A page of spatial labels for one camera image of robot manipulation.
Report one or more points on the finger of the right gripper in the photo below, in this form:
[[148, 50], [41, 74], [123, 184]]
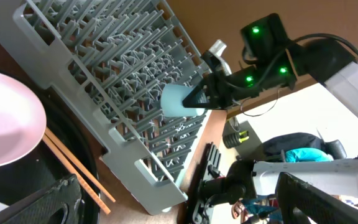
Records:
[[197, 99]]

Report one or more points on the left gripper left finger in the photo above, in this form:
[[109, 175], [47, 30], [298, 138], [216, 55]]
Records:
[[57, 203]]

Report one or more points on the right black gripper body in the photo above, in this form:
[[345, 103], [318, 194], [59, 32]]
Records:
[[221, 89]]

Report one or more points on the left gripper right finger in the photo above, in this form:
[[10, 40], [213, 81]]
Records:
[[300, 202]]

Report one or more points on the light blue plastic cup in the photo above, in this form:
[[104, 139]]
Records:
[[171, 102]]

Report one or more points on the pink bowl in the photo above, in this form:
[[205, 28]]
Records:
[[22, 120]]

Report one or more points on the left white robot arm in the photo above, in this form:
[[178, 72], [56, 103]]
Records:
[[249, 179]]

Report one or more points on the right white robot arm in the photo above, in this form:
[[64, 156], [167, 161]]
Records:
[[274, 60]]

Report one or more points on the grey dishwasher rack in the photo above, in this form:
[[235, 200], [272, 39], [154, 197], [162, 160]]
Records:
[[109, 61]]

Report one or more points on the black bag with teal cloth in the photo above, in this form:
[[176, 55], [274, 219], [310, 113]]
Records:
[[302, 147]]

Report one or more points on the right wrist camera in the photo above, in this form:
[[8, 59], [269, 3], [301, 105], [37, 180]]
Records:
[[219, 54]]

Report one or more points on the black clamp mount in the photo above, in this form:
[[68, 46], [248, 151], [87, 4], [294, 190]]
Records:
[[207, 180]]

